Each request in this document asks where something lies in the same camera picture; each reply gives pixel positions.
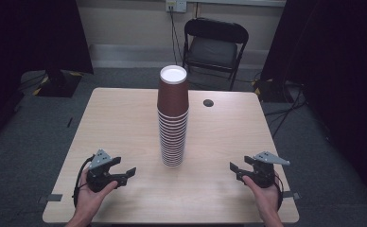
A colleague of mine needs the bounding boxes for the black floor box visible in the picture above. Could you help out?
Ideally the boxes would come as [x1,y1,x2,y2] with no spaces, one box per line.
[253,78,288,104]

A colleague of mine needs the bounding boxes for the white wall socket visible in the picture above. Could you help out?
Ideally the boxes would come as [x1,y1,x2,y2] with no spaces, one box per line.
[165,0,188,14]

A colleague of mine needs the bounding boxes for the person's left hand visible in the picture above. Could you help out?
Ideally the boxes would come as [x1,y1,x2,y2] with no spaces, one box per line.
[77,167,119,219]

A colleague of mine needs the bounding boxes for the person's right hand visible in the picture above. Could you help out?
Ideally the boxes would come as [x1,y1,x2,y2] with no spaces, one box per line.
[241,175,282,219]

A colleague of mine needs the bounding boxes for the black stand base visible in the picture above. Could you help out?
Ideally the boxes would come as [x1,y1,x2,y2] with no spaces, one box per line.
[32,69,84,98]

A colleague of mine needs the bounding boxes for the black folding chair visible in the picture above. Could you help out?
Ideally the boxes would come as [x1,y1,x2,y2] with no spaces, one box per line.
[182,17,250,92]

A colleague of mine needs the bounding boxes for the grey tape strip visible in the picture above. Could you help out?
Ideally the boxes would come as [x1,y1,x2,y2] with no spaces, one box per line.
[37,193,63,204]
[282,190,302,201]

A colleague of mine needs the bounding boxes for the black wall socket cable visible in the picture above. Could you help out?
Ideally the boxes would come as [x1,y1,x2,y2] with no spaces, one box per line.
[168,6,186,66]

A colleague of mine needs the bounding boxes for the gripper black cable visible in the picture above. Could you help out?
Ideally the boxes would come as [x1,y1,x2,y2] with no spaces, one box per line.
[273,172,284,212]
[72,154,96,208]

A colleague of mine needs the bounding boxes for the stack of brown paper cups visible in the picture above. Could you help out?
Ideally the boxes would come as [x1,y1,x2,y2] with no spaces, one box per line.
[157,64,190,168]

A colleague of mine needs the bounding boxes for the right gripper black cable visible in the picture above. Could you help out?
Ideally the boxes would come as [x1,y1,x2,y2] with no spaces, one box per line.
[273,172,284,212]

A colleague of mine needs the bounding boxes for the black floor cables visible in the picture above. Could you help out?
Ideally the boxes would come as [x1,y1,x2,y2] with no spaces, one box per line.
[262,79,309,140]

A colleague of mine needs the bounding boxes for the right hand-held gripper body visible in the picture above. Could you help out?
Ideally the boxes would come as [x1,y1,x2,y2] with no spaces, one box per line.
[248,150,291,189]

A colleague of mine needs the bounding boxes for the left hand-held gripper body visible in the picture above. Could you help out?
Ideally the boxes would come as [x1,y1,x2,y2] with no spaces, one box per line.
[86,148,123,194]

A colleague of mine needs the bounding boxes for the dark curtain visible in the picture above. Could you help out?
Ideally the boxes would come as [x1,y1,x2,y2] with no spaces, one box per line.
[0,0,95,149]
[259,0,367,212]

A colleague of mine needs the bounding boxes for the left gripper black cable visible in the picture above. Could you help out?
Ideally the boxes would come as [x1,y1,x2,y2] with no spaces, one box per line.
[72,154,96,208]

